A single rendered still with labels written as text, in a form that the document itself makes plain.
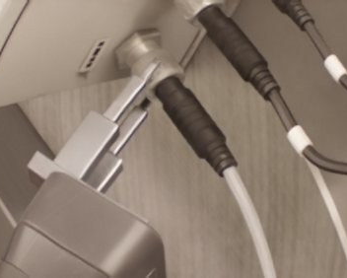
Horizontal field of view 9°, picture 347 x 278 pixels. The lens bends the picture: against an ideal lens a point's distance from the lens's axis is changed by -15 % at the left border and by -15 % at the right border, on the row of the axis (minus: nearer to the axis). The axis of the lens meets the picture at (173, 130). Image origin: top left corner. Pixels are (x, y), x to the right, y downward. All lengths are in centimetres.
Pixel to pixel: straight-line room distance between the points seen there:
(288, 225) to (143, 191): 8
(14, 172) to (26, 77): 11
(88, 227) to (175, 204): 13
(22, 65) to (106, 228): 8
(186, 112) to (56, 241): 9
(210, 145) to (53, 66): 6
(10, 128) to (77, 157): 14
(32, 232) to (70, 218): 2
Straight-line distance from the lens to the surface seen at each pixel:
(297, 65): 83
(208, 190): 87
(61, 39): 81
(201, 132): 82
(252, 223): 81
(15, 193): 91
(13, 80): 81
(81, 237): 76
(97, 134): 81
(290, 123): 79
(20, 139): 94
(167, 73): 83
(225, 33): 80
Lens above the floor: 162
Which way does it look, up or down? 8 degrees down
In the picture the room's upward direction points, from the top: 4 degrees counter-clockwise
